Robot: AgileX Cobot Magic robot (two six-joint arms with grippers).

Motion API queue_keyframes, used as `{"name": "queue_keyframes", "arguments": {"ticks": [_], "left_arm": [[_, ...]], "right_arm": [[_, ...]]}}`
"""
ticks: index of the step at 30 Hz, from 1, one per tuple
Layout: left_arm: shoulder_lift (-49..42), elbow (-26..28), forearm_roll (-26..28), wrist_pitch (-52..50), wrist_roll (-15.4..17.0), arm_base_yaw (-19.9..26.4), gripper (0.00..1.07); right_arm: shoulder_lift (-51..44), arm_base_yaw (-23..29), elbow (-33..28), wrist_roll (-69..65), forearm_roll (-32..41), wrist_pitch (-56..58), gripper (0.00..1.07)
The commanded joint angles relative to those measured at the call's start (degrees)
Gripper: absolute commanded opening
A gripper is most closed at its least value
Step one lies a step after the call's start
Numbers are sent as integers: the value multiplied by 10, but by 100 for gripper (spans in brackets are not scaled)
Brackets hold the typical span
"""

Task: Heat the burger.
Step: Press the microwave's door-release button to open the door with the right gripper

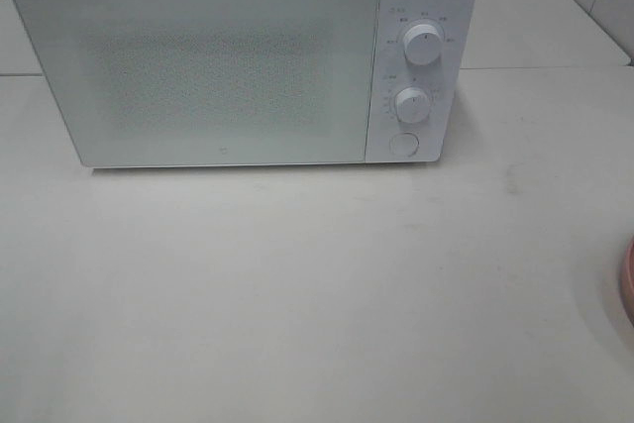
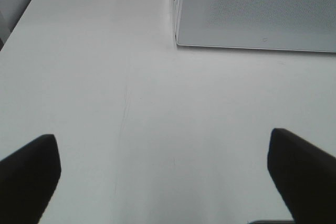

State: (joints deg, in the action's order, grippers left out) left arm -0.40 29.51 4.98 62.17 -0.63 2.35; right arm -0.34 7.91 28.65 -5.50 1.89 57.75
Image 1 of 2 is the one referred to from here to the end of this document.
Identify round white door button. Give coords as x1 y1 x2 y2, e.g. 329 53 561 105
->
389 133 419 158

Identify lower white timer knob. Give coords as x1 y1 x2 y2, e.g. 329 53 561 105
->
394 87 431 124

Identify pink plate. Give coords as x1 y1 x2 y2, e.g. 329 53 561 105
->
619 240 634 323

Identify white microwave door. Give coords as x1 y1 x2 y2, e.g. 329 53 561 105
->
14 0 377 167

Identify upper white power knob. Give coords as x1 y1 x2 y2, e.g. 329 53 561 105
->
401 19 445 66

